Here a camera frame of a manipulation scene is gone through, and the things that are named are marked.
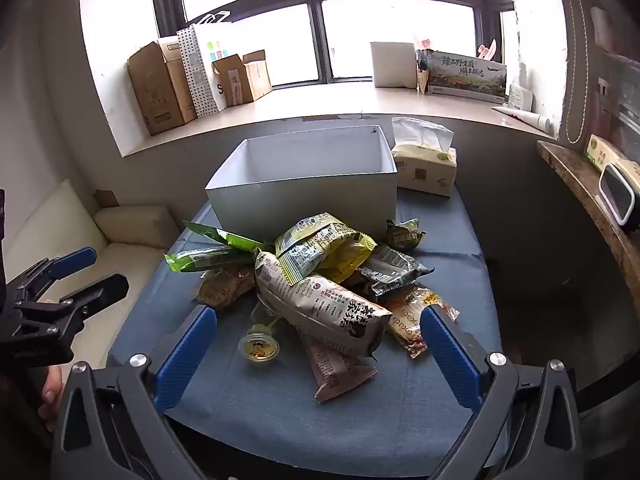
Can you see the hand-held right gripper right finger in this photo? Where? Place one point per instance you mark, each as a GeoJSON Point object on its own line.
{"type": "Point", "coordinates": [452, 355]}

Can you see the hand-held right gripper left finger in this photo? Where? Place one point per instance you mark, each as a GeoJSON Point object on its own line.
{"type": "Point", "coordinates": [182, 355]}

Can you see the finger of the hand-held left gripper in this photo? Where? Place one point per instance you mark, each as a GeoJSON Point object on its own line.
{"type": "Point", "coordinates": [100, 290]}
{"type": "Point", "coordinates": [75, 260]}

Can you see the orange clear snack packet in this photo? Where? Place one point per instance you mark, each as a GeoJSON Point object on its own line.
{"type": "Point", "coordinates": [407, 322]}

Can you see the small jelly cup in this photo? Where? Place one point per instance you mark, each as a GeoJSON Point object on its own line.
{"type": "Point", "coordinates": [257, 345]}

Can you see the brown square snack packet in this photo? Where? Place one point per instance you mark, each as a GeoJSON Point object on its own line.
{"type": "Point", "coordinates": [222, 287]}

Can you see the light green snack packet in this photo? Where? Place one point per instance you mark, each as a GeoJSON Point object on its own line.
{"type": "Point", "coordinates": [205, 260]}

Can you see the silver black snack packet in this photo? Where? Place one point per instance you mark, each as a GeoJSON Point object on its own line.
{"type": "Point", "coordinates": [395, 267]}

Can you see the long brown snack packet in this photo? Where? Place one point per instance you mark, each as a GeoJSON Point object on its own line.
{"type": "Point", "coordinates": [332, 370]}

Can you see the small dark green snack packet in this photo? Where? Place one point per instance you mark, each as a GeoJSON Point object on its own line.
{"type": "Point", "coordinates": [402, 235]}

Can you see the yellow snack packet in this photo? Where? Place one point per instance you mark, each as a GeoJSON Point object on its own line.
{"type": "Point", "coordinates": [350, 257]}

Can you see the large beige snack packet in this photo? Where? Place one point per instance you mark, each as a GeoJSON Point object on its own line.
{"type": "Point", "coordinates": [320, 305]}

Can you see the yellow-green printed snack packet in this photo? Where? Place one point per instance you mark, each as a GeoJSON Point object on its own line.
{"type": "Point", "coordinates": [310, 245]}

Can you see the white cardboard box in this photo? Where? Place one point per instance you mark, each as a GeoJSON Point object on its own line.
{"type": "Point", "coordinates": [300, 195]}

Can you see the person's left hand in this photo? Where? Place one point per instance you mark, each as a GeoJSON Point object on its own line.
{"type": "Point", "coordinates": [50, 395]}

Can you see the beige sofa cushion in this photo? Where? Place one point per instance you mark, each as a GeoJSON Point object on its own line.
{"type": "Point", "coordinates": [60, 230]}

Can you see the tall brown cardboard box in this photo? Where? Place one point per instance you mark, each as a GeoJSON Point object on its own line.
{"type": "Point", "coordinates": [160, 90]}

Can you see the tissue pack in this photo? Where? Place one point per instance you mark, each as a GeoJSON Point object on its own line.
{"type": "Point", "coordinates": [427, 165]}

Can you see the wooden shelf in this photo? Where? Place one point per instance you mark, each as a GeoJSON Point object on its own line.
{"type": "Point", "coordinates": [580, 180]}

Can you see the polka dot paper bag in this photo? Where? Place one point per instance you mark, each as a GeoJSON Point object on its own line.
{"type": "Point", "coordinates": [197, 75]}

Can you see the white framed black device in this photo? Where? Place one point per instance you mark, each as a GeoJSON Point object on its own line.
{"type": "Point", "coordinates": [617, 195]}

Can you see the small open cardboard box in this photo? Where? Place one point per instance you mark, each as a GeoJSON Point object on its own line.
{"type": "Point", "coordinates": [240, 80]}

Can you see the white tube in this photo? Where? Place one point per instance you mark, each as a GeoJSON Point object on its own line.
{"type": "Point", "coordinates": [525, 117]}

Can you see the yellow-green small box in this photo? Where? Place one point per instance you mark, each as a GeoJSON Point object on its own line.
{"type": "Point", "coordinates": [602, 147]}

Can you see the white paper bag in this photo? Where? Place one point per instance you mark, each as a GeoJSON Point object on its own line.
{"type": "Point", "coordinates": [220, 42]}

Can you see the white plastic bottle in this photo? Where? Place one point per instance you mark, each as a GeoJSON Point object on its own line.
{"type": "Point", "coordinates": [520, 92]}

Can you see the long printed box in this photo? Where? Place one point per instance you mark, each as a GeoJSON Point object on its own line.
{"type": "Point", "coordinates": [465, 77]}

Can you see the small tan packet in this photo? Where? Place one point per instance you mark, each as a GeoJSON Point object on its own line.
{"type": "Point", "coordinates": [421, 77]}

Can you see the white windowsill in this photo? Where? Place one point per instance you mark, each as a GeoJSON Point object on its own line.
{"type": "Point", "coordinates": [320, 102]}

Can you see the white square box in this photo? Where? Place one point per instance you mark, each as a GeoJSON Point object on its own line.
{"type": "Point", "coordinates": [392, 65]}

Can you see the pink figurine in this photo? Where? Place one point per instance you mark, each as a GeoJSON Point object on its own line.
{"type": "Point", "coordinates": [487, 51]}

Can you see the clear plastic drawer unit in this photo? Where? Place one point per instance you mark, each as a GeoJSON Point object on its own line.
{"type": "Point", "coordinates": [622, 90]}

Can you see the dark stitched leather panel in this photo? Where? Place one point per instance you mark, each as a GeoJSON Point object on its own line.
{"type": "Point", "coordinates": [575, 50]}

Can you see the window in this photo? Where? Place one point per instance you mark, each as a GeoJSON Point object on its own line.
{"type": "Point", "coordinates": [320, 20]}

